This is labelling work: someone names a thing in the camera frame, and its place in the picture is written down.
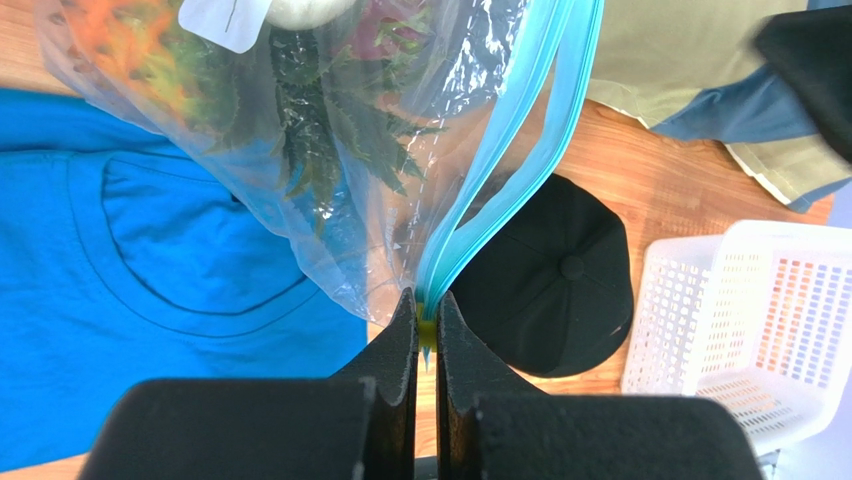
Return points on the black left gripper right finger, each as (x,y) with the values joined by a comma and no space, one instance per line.
(494,424)

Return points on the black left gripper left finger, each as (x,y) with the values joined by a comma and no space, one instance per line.
(356,424)

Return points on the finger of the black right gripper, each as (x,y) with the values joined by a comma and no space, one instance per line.
(811,52)

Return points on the clear zip top bag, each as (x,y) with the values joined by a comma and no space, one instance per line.
(503,83)

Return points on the fake pineapple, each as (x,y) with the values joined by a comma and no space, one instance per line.
(295,100)

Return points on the white fake radish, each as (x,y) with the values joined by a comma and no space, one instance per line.
(297,15)

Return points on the plaid checkered pillow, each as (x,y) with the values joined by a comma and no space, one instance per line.
(687,70)

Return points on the black baseball cap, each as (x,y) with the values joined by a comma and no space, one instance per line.
(551,293)

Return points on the white plastic basket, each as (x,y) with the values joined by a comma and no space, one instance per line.
(757,319)

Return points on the blue folded t-shirt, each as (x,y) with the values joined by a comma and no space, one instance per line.
(123,260)

